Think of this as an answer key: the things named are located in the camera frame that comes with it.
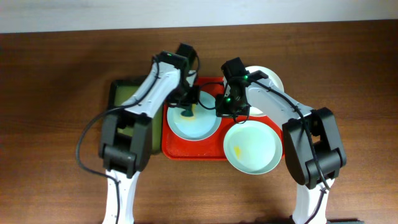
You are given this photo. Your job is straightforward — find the black tray of soapy water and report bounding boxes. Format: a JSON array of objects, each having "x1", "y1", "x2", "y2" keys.
[{"x1": 108, "y1": 76, "x2": 163, "y2": 155}]

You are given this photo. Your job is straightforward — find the light green plate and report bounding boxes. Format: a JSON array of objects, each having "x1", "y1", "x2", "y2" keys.
[{"x1": 223, "y1": 121, "x2": 283, "y2": 175}]

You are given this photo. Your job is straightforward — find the yellow green scrub sponge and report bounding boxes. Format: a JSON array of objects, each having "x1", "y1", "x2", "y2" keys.
[{"x1": 180, "y1": 104, "x2": 196, "y2": 118}]

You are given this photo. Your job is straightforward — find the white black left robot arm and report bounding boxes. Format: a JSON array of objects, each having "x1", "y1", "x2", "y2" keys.
[{"x1": 98, "y1": 44, "x2": 199, "y2": 223}]

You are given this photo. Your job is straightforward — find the light blue plate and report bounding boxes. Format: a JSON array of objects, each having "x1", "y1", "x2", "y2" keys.
[{"x1": 167, "y1": 91, "x2": 221, "y2": 141}]

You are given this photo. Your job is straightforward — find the white plate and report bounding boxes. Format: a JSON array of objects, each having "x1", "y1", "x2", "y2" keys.
[{"x1": 224, "y1": 65, "x2": 294, "y2": 121}]

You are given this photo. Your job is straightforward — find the dark object at table edge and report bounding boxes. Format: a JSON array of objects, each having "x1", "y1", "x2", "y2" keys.
[{"x1": 326, "y1": 220, "x2": 365, "y2": 224}]

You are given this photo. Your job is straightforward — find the red plastic tray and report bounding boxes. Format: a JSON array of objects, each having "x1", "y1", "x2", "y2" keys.
[{"x1": 161, "y1": 77, "x2": 283, "y2": 161}]

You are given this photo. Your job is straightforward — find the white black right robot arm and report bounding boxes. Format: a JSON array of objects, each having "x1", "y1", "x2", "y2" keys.
[{"x1": 216, "y1": 58, "x2": 346, "y2": 223}]

